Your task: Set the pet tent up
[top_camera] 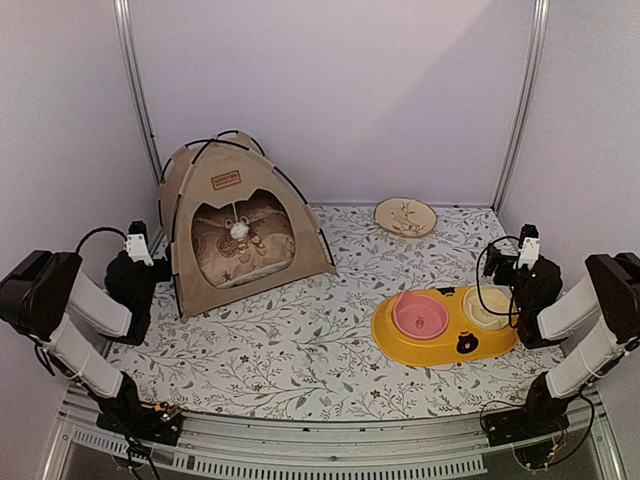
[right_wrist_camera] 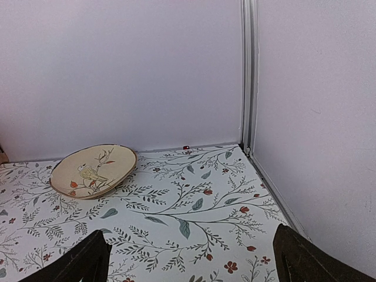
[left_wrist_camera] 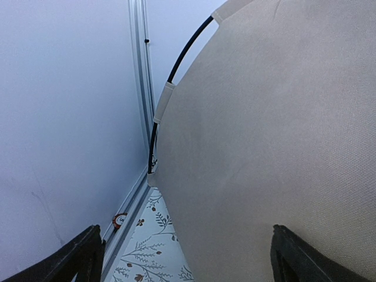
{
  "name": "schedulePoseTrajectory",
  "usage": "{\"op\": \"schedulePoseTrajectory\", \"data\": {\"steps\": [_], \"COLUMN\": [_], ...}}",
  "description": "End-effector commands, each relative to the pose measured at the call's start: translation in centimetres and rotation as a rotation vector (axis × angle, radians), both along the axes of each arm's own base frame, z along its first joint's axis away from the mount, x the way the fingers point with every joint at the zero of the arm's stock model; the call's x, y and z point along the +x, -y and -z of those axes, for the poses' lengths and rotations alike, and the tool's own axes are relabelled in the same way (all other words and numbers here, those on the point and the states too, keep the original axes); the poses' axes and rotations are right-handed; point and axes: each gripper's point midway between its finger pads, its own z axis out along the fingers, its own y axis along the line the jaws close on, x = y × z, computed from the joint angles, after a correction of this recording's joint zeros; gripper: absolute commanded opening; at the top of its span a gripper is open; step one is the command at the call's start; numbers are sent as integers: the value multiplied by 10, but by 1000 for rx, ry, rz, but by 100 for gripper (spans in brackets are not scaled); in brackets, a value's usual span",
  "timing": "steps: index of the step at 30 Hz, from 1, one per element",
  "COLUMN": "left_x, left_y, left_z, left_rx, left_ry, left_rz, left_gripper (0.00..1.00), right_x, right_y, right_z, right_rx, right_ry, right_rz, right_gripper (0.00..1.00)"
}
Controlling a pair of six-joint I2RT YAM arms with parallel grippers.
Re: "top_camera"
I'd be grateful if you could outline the right aluminium frame post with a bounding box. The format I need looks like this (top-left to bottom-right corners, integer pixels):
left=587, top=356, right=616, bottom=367
left=491, top=0, right=550, bottom=215

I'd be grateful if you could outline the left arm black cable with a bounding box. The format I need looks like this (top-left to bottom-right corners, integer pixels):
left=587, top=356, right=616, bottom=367
left=74, top=227, right=129, bottom=256

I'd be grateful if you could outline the white pompom toy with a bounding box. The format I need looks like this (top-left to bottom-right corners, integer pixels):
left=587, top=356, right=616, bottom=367
left=229, top=221, right=250, bottom=240

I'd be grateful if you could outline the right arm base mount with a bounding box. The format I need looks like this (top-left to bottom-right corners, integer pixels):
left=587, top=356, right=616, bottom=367
left=480, top=373, right=569, bottom=470

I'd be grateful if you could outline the yellow double bowl holder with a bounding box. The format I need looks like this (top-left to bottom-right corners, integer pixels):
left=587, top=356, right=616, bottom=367
left=371, top=286, right=519, bottom=367

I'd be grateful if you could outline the left aluminium frame post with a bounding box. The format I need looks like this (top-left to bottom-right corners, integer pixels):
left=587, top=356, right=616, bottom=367
left=113, top=0, right=163, bottom=184

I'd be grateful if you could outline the aluminium frame post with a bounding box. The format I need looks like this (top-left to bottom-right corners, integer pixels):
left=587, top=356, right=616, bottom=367
left=113, top=0, right=163, bottom=184
left=491, top=0, right=550, bottom=215

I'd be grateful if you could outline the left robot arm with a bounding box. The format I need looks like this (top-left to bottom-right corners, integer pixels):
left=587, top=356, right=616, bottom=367
left=1, top=250, right=169, bottom=434

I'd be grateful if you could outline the white and brown pillow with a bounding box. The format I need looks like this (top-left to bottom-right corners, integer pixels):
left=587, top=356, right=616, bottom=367
left=191, top=189, right=296, bottom=289

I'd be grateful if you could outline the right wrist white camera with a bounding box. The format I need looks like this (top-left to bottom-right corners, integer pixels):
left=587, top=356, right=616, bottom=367
left=515, top=224, right=540, bottom=271

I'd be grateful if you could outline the floral table mat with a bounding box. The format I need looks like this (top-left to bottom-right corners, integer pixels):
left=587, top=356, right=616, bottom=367
left=108, top=206, right=563, bottom=421

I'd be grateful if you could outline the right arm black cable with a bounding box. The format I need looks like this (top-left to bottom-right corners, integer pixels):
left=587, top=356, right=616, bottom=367
left=474, top=237, right=524, bottom=331

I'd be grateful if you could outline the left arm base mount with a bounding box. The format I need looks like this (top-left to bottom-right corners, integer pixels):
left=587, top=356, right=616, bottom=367
left=89, top=373, right=183, bottom=446

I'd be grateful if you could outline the black flexible tent pole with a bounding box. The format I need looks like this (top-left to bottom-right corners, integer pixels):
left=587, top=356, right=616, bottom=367
left=215, top=129, right=336, bottom=269

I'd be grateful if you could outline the beige fabric pet tent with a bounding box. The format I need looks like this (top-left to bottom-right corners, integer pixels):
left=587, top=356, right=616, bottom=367
left=185, top=131, right=336, bottom=317

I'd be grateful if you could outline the pale yellow pet bowl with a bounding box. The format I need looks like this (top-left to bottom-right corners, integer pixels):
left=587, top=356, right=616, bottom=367
left=462, top=286, right=510, bottom=331

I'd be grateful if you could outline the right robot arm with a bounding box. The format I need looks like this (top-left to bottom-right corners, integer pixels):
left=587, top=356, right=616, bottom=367
left=476, top=237, right=639, bottom=436

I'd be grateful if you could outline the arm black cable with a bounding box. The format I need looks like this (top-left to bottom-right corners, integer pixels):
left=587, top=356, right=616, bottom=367
left=474, top=237, right=524, bottom=331
left=74, top=227, right=129, bottom=256

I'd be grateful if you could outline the beige bird-print plate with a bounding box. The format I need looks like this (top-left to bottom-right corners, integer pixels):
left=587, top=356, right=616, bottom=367
left=374, top=197, right=437, bottom=238

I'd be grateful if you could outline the metal base rail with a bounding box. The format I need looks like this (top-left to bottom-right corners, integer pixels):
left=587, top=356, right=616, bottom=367
left=43, top=388, right=627, bottom=479

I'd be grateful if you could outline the pink round pet bowl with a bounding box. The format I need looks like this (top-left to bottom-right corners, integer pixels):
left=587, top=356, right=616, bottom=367
left=392, top=291, right=449, bottom=341

